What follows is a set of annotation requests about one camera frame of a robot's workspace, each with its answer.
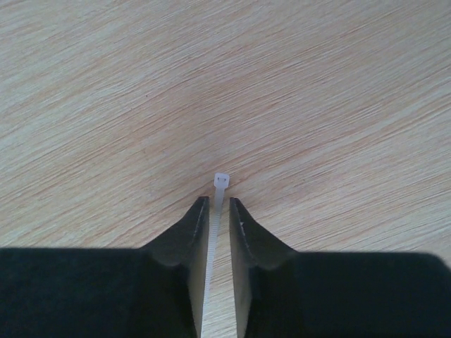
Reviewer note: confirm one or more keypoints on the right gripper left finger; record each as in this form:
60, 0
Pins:
173, 276

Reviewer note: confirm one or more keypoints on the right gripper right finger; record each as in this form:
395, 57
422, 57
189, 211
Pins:
257, 255

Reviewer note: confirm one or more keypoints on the white zip tie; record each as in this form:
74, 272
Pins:
221, 183

